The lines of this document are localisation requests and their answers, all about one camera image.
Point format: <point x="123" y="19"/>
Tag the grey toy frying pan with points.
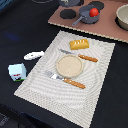
<point x="84" y="15"/>

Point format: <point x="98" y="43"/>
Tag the red toy tomato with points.
<point x="94" y="12"/>

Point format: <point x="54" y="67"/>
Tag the grey toy pot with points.
<point x="68" y="3"/>

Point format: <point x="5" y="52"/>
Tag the round wooden plate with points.
<point x="69" y="66"/>

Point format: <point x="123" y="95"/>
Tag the toy bread loaf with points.
<point x="79" y="44"/>

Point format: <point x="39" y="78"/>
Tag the beige woven placemat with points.
<point x="70" y="102"/>

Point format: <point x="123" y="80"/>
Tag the light blue milk carton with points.
<point x="17" y="72"/>

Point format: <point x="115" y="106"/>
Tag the black burner disc front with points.
<point x="67" y="14"/>

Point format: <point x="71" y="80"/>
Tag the black burner disc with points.
<point x="99" y="4"/>
<point x="67" y="14"/>

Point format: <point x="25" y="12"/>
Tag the pink toy stove top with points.
<point x="104" y="27"/>

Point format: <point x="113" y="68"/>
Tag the black burner disc back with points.
<point x="99" y="4"/>

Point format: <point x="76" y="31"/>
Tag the cream bowl on stove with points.
<point x="122" y="15"/>

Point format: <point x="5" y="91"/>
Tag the wooden handled toy fork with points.
<point x="66" y="80"/>

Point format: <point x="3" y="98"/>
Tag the wooden handled toy knife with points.
<point x="81" y="56"/>

